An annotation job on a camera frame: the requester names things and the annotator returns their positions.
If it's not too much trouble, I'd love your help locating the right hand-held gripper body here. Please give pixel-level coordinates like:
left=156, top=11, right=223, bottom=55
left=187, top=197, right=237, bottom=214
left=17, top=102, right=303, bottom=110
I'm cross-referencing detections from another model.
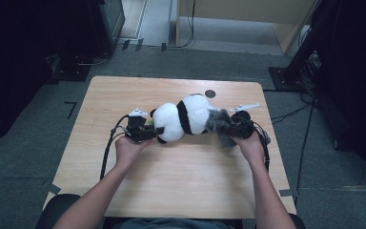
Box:
left=229, top=102, right=261, bottom=140

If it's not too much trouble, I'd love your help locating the light wooden cabinet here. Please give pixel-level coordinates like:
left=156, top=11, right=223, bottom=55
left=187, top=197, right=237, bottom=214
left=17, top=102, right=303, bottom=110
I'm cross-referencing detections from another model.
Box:
left=174, top=0, right=319, bottom=55

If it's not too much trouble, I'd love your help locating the black corner tape mark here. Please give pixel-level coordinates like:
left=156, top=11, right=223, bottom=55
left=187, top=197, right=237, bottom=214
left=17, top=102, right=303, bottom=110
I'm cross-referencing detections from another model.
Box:
left=64, top=100, right=78, bottom=120

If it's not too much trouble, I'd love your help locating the person's blue-grey clothing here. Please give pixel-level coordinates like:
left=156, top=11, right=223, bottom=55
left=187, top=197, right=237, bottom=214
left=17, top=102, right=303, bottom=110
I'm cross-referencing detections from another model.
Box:
left=112, top=217, right=234, bottom=229

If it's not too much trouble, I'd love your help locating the panda plush toy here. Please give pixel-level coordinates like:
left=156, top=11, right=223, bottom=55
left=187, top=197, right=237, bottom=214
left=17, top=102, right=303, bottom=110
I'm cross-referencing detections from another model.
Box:
left=150, top=93, right=222, bottom=145

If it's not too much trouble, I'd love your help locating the grey tape strip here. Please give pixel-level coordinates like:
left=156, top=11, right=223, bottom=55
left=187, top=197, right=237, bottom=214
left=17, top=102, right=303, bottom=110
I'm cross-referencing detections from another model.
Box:
left=278, top=188, right=300, bottom=198
left=42, top=179, right=62, bottom=196

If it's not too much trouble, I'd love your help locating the black floor base plate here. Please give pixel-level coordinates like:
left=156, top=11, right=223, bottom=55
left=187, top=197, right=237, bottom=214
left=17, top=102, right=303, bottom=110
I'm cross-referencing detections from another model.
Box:
left=45, top=52, right=92, bottom=86

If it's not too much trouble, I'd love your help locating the person's right hand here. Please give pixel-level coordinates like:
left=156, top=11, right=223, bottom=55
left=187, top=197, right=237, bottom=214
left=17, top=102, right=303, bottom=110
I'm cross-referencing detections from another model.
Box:
left=234, top=131, right=267, bottom=164

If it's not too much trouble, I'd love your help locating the black floor cable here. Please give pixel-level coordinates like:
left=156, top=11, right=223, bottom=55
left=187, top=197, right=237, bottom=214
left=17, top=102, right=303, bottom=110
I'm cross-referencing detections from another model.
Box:
left=270, top=92, right=317, bottom=196

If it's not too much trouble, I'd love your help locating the black hanging cable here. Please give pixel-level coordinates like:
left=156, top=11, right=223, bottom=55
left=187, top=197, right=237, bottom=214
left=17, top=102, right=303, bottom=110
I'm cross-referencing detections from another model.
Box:
left=175, top=0, right=197, bottom=50

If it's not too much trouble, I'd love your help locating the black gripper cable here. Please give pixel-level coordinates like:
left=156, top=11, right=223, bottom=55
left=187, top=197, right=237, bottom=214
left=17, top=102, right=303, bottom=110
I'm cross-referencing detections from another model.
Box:
left=99, top=114, right=132, bottom=182
left=241, top=117, right=272, bottom=175

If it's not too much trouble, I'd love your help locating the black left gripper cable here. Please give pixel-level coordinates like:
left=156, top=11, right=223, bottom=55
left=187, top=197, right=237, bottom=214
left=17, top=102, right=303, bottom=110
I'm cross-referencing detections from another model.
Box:
left=99, top=114, right=132, bottom=182

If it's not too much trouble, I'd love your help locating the dark curtain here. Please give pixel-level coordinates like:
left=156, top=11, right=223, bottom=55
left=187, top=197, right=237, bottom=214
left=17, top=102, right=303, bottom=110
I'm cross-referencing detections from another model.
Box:
left=0, top=0, right=93, bottom=151
left=311, top=0, right=366, bottom=192

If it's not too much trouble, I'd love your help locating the grey fluffy cloth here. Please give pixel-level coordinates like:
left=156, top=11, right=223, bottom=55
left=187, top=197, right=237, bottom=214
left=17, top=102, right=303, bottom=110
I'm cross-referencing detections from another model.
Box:
left=204, top=108, right=240, bottom=149

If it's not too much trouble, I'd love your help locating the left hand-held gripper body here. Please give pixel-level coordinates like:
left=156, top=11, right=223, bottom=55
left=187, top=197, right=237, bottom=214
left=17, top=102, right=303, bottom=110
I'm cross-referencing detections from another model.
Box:
left=125, top=108, right=155, bottom=143

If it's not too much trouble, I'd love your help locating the black metal stand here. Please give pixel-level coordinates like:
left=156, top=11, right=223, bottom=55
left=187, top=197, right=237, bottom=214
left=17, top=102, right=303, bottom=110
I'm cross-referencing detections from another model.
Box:
left=268, top=0, right=335, bottom=94

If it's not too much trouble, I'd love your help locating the person's left hand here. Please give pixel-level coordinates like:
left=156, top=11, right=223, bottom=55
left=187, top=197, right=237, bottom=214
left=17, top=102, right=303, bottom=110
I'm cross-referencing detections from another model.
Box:
left=115, top=135, right=153, bottom=170

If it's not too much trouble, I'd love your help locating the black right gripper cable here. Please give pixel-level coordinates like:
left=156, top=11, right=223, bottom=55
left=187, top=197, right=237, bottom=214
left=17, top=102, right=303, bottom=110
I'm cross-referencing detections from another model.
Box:
left=241, top=117, right=272, bottom=175

